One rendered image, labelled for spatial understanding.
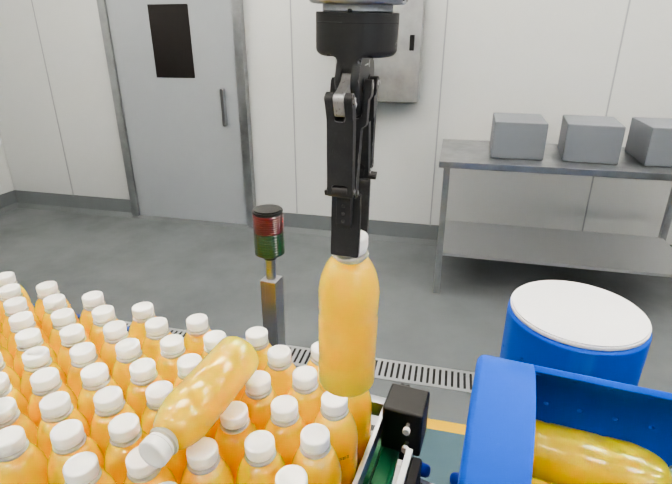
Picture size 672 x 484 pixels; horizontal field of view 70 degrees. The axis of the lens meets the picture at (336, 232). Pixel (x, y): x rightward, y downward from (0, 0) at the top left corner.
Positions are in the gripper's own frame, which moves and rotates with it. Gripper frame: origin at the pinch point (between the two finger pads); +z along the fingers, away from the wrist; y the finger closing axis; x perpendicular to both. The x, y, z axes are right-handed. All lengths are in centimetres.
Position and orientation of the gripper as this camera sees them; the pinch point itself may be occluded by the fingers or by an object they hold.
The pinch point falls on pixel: (350, 217)
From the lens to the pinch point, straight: 51.8
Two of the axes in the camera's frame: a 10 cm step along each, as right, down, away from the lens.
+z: -0.2, 9.1, 4.2
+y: 2.6, -4.0, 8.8
